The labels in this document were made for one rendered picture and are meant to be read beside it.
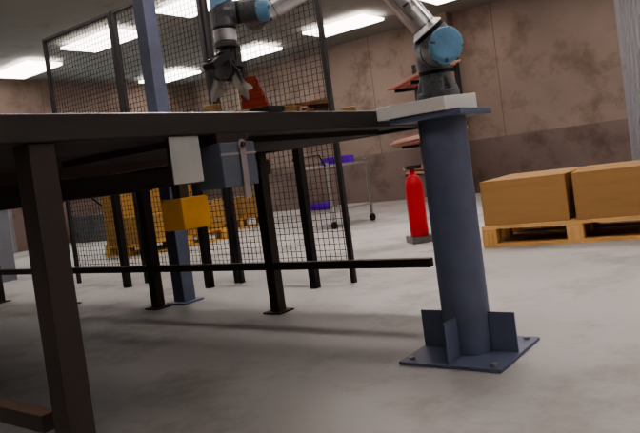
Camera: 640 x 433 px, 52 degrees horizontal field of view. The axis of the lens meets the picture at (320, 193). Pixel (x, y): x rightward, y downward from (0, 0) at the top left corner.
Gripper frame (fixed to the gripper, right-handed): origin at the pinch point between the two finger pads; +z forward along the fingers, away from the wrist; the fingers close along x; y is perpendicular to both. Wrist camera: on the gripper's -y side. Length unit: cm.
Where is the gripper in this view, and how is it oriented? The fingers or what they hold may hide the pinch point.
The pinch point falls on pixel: (229, 104)
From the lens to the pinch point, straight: 213.9
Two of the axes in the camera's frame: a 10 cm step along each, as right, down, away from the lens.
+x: -8.3, 0.9, 5.6
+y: 5.5, -0.9, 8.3
